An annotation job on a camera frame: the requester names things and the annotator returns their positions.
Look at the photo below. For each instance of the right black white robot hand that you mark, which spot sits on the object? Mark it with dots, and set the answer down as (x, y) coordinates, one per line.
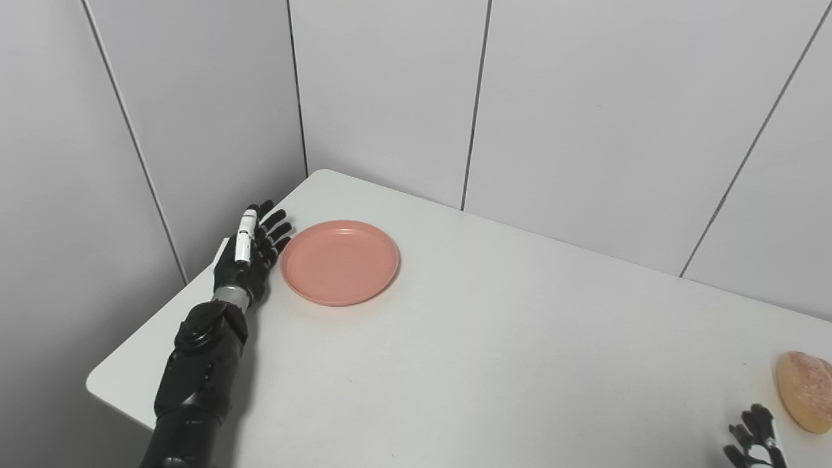
(757, 442)

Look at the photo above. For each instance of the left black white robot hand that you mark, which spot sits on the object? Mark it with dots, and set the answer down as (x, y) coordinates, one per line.
(244, 276)

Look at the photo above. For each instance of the golden brown bread roll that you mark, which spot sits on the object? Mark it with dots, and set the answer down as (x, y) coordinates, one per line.
(809, 390)

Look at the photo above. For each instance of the pink round plate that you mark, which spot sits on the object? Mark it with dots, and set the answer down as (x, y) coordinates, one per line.
(338, 263)

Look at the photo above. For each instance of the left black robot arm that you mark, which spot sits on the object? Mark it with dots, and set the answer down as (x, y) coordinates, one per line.
(195, 383)

